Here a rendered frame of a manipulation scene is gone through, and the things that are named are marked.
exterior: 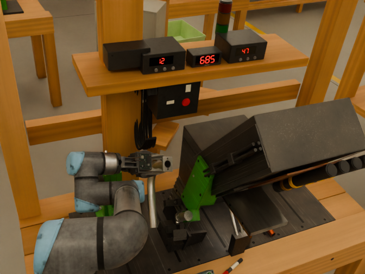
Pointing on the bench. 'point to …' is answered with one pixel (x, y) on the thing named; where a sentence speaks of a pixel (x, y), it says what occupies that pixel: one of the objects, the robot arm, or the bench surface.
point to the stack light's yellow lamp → (223, 19)
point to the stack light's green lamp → (221, 29)
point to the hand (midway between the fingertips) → (164, 164)
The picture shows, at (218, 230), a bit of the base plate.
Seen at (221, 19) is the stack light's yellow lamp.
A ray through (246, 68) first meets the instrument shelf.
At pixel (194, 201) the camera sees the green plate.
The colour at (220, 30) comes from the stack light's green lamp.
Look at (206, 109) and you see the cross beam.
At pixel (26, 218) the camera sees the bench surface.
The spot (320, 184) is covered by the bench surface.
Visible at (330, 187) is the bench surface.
